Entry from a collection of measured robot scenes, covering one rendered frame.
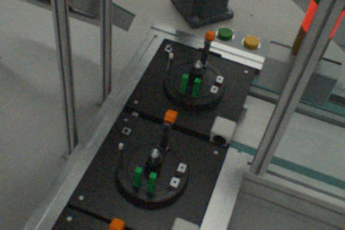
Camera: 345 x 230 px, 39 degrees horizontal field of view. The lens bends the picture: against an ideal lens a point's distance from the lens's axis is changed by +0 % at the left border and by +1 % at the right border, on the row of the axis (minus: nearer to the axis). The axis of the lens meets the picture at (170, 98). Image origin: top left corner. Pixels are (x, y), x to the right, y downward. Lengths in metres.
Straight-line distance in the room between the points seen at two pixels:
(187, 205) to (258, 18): 0.75
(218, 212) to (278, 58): 0.32
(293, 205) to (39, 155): 0.55
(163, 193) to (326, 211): 0.34
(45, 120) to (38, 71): 0.16
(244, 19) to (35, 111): 0.68
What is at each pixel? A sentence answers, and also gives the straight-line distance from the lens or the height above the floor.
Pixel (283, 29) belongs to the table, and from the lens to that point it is 1.49.
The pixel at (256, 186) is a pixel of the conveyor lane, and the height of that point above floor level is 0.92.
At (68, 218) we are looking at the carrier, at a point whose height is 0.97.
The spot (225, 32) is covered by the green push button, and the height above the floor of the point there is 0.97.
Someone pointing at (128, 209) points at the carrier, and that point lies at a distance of 0.90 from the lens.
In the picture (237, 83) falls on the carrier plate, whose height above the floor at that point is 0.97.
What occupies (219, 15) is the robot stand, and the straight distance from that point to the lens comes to 1.44.
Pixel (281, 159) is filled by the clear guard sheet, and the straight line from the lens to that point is 0.95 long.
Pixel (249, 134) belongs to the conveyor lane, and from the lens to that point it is 1.10.
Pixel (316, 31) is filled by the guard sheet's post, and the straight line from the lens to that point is 0.72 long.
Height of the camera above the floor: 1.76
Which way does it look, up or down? 49 degrees down
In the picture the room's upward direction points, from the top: 9 degrees clockwise
